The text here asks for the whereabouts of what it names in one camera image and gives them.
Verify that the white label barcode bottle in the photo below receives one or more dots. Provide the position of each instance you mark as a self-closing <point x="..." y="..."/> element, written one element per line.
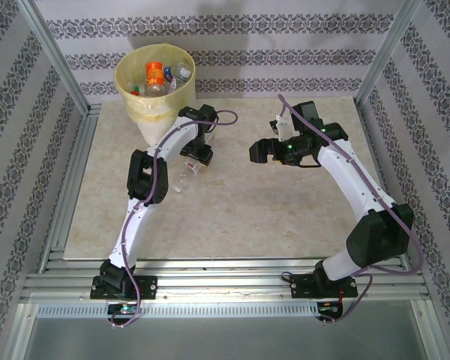
<point x="193" y="167"/>

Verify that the orange label bottle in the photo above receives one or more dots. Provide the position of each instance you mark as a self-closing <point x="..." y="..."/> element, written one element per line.
<point x="154" y="77"/>

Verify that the clear bottle red cap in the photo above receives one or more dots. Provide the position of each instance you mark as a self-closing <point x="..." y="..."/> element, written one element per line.
<point x="136" y="92"/>

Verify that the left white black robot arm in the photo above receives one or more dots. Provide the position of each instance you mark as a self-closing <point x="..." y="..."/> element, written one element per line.
<point x="135" y="228"/>

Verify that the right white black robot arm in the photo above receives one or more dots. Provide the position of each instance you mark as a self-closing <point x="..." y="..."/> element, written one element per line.
<point x="348" y="176"/>

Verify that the cream plastic bin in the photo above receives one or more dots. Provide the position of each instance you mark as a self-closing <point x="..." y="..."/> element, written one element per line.
<point x="153" y="131"/>

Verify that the yellow plastic bin liner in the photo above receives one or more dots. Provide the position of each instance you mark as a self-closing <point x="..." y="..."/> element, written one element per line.
<point x="129" y="67"/>

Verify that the right controller board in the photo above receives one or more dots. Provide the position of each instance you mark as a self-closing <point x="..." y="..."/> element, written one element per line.
<point x="328" y="306"/>

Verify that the controller board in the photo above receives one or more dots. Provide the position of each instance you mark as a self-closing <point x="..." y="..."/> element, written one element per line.
<point x="328" y="306"/>
<point x="124" y="309"/>

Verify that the left controller board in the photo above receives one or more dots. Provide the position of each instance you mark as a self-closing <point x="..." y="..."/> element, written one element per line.
<point x="124" y="309"/>

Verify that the grey metal front panel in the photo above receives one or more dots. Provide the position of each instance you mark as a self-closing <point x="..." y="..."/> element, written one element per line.
<point x="225" y="341"/>

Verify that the right aluminium side rail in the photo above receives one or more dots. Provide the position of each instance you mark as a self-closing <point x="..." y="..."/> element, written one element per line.
<point x="375" y="150"/>

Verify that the aluminium side rail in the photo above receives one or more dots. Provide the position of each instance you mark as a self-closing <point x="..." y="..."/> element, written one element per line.
<point x="375" y="150"/>
<point x="65" y="195"/>

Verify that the aluminium front rail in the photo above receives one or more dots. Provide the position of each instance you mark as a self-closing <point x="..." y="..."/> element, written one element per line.
<point x="225" y="277"/>

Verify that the left aluminium side rail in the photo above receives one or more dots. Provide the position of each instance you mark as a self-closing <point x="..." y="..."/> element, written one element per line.
<point x="65" y="195"/>

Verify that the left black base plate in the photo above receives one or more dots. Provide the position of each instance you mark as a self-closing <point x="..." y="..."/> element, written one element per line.
<point x="146" y="287"/>

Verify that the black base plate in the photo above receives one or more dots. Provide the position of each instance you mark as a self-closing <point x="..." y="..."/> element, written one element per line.
<point x="303" y="288"/>
<point x="146" y="287"/>

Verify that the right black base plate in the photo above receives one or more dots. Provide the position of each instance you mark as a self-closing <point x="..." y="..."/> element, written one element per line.
<point x="303" y="288"/>

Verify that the right aluminium frame post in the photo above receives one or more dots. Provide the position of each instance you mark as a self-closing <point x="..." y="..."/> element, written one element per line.
<point x="393" y="37"/>

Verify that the aluminium frame post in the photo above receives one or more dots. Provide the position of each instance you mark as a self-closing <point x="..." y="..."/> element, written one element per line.
<point x="393" y="37"/>
<point x="50" y="37"/>

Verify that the left aluminium frame post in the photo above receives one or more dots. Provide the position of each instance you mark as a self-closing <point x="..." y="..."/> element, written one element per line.
<point x="50" y="37"/>

